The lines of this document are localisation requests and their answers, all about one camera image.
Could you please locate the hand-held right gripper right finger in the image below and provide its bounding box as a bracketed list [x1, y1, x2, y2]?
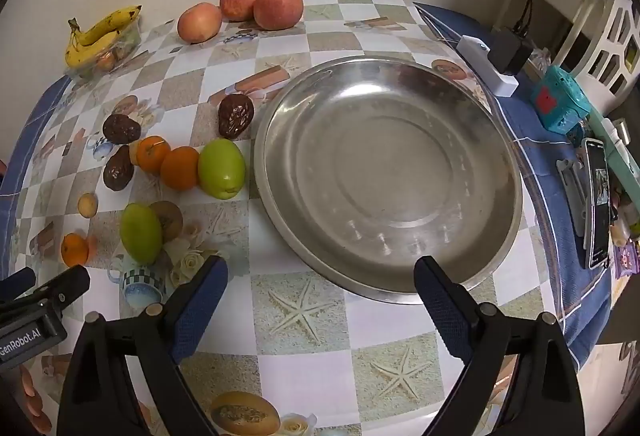
[413, 256, 586, 436]

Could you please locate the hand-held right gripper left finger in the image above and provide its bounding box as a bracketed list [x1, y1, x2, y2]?
[57, 256, 229, 436]

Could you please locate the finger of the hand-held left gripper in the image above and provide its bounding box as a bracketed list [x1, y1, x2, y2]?
[0, 267, 37, 299]
[0, 265, 91, 317]

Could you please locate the green jujube fruit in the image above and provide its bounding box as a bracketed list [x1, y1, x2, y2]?
[120, 203, 164, 265]
[197, 138, 247, 201]

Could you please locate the dark brown wrinkled fruit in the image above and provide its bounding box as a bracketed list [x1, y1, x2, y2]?
[102, 114, 142, 145]
[103, 145, 135, 191]
[218, 94, 255, 140]

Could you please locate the orange mandarin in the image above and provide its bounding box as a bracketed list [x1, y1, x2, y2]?
[160, 146, 201, 191]
[61, 233, 91, 267]
[136, 136, 172, 174]

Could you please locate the stainless steel basin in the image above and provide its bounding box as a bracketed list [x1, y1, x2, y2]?
[253, 56, 523, 304]

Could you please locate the person's left hand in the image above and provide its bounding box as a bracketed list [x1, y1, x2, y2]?
[20, 366, 52, 433]

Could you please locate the brown kiwi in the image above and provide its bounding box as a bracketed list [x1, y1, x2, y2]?
[149, 201, 184, 241]

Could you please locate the silver metal clip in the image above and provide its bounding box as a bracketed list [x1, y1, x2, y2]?
[556, 158, 588, 237]

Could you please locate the black smartphone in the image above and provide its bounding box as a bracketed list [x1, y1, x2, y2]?
[581, 138, 612, 270]

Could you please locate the purple small packet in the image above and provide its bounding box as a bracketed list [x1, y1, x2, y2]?
[617, 243, 640, 277]

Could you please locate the mint green strip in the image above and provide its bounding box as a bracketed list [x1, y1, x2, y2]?
[590, 111, 640, 199]

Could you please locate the teal toy device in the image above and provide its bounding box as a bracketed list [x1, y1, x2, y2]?
[530, 66, 591, 134]

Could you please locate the clear plastic container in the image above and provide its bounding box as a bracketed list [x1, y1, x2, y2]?
[70, 22, 143, 77]

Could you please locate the yellow banana bunch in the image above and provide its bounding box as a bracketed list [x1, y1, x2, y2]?
[65, 6, 142, 68]

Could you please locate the white power strip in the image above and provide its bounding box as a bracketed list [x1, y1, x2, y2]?
[456, 36, 518, 96]

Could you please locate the black power adapter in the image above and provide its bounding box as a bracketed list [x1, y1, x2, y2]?
[487, 28, 534, 76]

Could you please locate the pale red apple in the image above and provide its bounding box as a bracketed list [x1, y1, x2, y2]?
[177, 2, 223, 44]

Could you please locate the white lattice plastic stool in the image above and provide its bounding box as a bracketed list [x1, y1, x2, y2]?
[575, 0, 640, 102]

